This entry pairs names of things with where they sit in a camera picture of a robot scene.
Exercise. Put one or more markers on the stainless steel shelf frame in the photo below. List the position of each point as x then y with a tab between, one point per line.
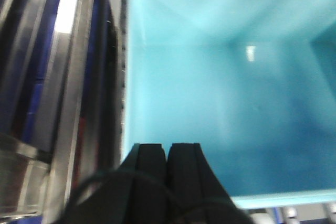
54	89

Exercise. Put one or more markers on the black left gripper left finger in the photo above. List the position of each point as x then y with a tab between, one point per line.
140	186

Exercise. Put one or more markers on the light blue bin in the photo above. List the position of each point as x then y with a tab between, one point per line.
251	81

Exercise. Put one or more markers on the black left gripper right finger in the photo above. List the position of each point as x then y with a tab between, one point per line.
191	179

